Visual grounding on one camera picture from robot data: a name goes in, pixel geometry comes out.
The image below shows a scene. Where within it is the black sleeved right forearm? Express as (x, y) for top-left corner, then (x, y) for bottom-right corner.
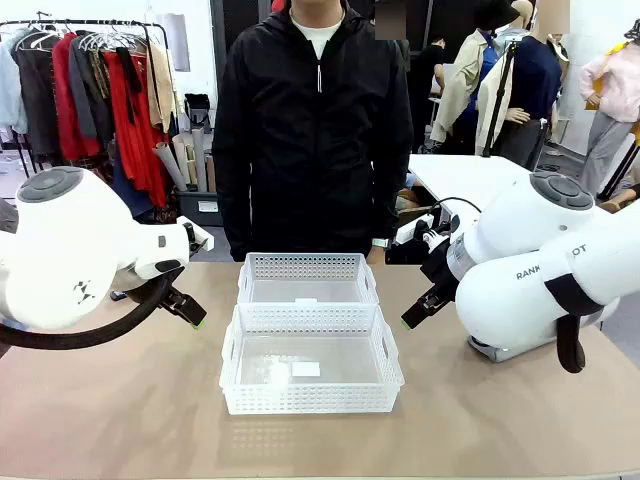
(212, 164), (254, 262)

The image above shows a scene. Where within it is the mannequin in navy top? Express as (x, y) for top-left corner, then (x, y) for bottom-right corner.
(479, 27), (565, 171)

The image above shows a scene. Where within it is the mannequin in beige trench coat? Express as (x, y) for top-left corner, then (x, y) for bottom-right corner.
(429, 0), (507, 155)

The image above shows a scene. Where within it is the pale wall poster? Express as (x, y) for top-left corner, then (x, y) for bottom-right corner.
(167, 12), (192, 74)

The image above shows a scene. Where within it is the background person in black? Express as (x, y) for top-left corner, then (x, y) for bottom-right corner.
(399, 35), (447, 151)

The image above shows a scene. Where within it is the mannequin in pink top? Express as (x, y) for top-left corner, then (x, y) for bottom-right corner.
(578, 42), (640, 197)

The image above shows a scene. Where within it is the beige paper roll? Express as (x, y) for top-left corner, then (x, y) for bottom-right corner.
(172, 133), (192, 187)

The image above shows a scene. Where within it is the thin black camera cable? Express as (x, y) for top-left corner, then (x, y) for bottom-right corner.
(432, 196), (482, 221)

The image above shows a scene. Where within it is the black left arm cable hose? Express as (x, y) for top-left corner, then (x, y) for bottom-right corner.
(0, 272), (176, 351)

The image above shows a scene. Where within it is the gray storage bin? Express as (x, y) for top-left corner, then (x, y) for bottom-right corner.
(174, 187), (224, 229)

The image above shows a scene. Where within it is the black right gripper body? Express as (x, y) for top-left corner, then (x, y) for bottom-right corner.
(419, 233), (457, 297)

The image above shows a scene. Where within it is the red hanging jacket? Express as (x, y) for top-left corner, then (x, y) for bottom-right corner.
(51, 32), (101, 162)

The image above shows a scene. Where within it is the beige hanging garment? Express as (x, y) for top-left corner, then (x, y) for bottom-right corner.
(146, 41), (177, 135)

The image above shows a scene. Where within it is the gray hanging garment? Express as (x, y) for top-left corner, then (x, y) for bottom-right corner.
(68, 33), (115, 141)

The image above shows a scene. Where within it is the black hat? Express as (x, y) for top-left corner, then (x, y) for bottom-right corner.
(473, 0), (526, 32)

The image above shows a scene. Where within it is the long red dress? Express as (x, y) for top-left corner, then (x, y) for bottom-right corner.
(103, 48), (170, 209)

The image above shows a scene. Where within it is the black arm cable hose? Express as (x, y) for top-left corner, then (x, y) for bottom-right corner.
(543, 272), (621, 375)
(0, 272), (176, 351)

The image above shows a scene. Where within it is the black sleeved left forearm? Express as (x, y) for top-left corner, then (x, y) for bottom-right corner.
(369, 164), (414, 249)

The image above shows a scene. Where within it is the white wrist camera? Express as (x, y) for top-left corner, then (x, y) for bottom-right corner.
(396, 212), (461, 247)
(177, 215), (215, 252)

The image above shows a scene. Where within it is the light blue hanging garment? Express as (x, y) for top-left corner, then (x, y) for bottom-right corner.
(0, 39), (29, 135)

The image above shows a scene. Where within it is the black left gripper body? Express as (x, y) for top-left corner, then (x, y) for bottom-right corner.
(167, 222), (197, 300)

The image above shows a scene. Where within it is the navy hanging garment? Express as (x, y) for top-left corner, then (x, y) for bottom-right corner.
(111, 144), (155, 221)

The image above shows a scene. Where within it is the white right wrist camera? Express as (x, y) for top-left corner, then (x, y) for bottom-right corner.
(396, 212), (461, 247)

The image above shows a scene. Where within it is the person in black jacket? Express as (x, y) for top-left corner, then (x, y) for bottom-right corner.
(211, 0), (414, 264)

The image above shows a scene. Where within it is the brown jacket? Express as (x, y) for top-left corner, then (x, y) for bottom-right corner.
(0, 198), (20, 234)

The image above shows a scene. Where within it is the dark brown hanging coat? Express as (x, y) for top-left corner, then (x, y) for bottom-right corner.
(12, 43), (64, 157)

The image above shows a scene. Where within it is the white perforated plastic basket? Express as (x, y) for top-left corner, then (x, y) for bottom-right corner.
(218, 299), (405, 416)
(237, 252), (381, 306)

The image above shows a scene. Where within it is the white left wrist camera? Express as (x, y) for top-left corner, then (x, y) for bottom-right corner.
(177, 215), (215, 252)

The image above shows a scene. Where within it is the slanted gray paper roll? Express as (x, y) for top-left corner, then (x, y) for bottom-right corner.
(152, 141), (189, 192)

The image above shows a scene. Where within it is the tall gray paper roll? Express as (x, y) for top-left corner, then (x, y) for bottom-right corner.
(191, 126), (208, 194)

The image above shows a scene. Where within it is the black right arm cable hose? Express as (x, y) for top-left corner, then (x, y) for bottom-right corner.
(543, 272), (621, 375)

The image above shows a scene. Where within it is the black metal clothes rack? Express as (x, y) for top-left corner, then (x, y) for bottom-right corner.
(0, 18), (179, 176)

